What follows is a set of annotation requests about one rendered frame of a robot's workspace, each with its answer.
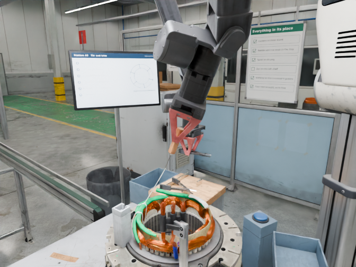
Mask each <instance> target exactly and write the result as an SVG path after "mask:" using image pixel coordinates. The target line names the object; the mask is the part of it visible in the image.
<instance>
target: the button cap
mask: <svg viewBox="0 0 356 267"><path fill-rule="evenodd" d="M254 219H256V220H258V221H267V219H268V217H267V215H266V214H264V213H262V212H256V213H255V214H254Z"/></svg>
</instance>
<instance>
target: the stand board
mask: <svg viewBox="0 0 356 267"><path fill-rule="evenodd" d="M182 175H183V173H180V174H178V175H176V176H174V178H178V177H180V176H182ZM198 180H200V179H199V178H196V177H193V176H187V177H185V178H184V179H182V180H181V181H180V182H181V183H182V184H183V185H185V186H186V187H187V188H189V189H193V190H196V192H195V191H190V192H192V193H193V194H192V195H194V196H196V197H199V198H201V199H202V200H204V201H205V202H206V203H207V204H208V205H211V204H212V203H213V202H215V201H216V200H217V199H218V198H219V197H220V196H222V195H223V194H224V193H225V192H226V187H225V186H223V185H219V184H216V183H212V182H209V181H206V180H202V184H200V185H199V186H196V183H197V181H198ZM171 181H172V178H171V179H169V180H167V181H165V182H163V183H162V184H168V183H169V182H171ZM171 187H175V188H182V187H181V186H178V185H177V184H173V185H171ZM157 188H159V185H158V186H156V187H155V188H154V189H153V188H152V189H151V190H149V191H148V194H149V195H150V196H149V197H151V198H152V197H154V196H157V195H166V194H163V193H157V192H156V189H157ZM152 190H153V191H152ZM166 191H169V190H166ZM170 191H171V192H179V193H181V191H179V190H170ZM151 192H152V193H151ZM150 193H151V194H150ZM187 194H189V195H190V194H191V193H189V192H188V193H187Z"/></svg>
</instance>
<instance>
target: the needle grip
mask: <svg viewBox="0 0 356 267"><path fill-rule="evenodd" d="M183 131H184V129H183V128H181V127H177V130H176V136H179V135H180V134H181V133H182V132H183ZM178 145H179V143H178V144H177V143H174V142H172V143H171V145H170V148H169V150H168V152H169V153H170V154H175V152H176V150H177V147H178Z"/></svg>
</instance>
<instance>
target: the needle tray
mask: <svg viewBox="0 0 356 267"><path fill-rule="evenodd" d="M272 264H273V267H328V265H327V262H326V258H325V255H324V252H323V249H322V246H321V242H320V240H319V239H316V238H310V237H305V236H299V235H293V234H287V233H282V232H276V231H273V238H272Z"/></svg>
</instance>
